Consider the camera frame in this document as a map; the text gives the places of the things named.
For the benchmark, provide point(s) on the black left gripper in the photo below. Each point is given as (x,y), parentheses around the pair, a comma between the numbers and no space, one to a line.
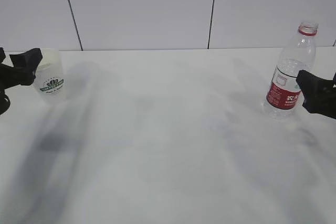
(22,72)

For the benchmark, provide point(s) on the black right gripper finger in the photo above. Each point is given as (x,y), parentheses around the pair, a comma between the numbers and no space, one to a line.
(318,93)

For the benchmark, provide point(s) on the clear water bottle red label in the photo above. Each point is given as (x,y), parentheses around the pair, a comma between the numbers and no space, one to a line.
(299,54)

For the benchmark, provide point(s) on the white paper cup green logo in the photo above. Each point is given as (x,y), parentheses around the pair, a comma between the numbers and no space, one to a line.
(50,80)

